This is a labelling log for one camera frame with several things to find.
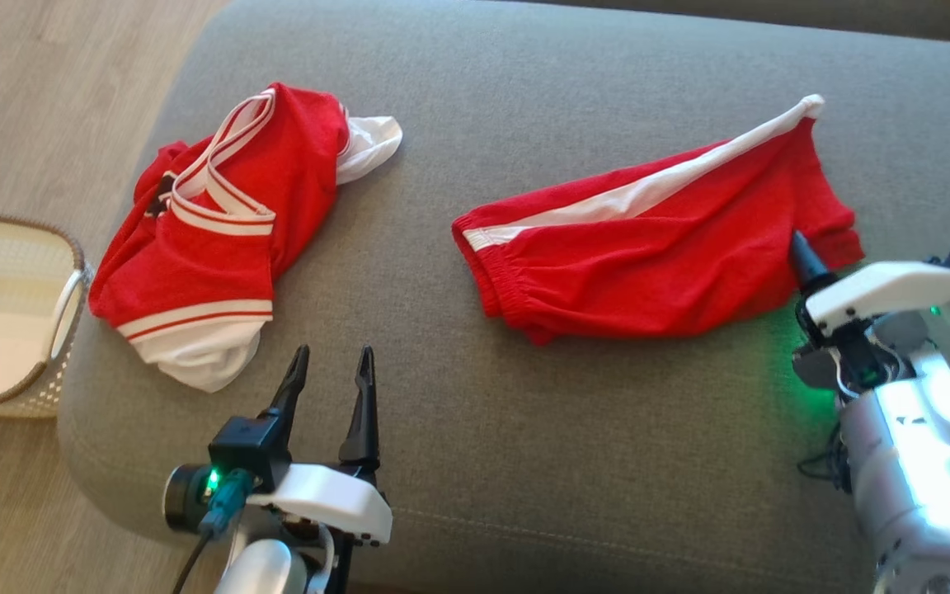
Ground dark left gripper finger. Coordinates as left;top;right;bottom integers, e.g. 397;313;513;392
338;345;381;468
259;345;312;422

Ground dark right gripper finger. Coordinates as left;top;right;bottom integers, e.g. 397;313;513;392
788;231;838;295

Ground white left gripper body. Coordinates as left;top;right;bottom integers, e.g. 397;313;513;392
246;462;394;547

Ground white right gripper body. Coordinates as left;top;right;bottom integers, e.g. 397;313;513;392
803;261;950;336

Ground red white lettered jersey shirt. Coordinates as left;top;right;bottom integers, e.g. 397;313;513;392
87;81;403;394

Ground red shorts with white stripe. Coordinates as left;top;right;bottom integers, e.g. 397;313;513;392
452;94;865;346

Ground wide grey sofa ottoman seat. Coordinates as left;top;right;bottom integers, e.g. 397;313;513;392
57;0;950;594

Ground grey sofa seat cushion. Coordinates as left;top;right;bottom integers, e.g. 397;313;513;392
516;0;950;42

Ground left teal plug black cable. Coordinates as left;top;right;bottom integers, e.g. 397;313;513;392
172;469;257;594

